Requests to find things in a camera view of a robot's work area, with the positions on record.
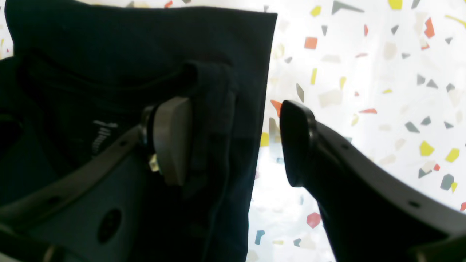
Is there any terrazzo pattern tablecloth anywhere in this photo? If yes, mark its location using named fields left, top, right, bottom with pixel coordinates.
left=0, top=0, right=466, bottom=262

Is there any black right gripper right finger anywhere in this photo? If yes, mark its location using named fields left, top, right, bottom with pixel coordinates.
left=280, top=100, right=466, bottom=262

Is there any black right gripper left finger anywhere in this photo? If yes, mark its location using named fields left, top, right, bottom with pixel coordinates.
left=1, top=97, right=193, bottom=262

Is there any black t-shirt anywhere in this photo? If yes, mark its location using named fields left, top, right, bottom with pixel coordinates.
left=1, top=0, right=277, bottom=262

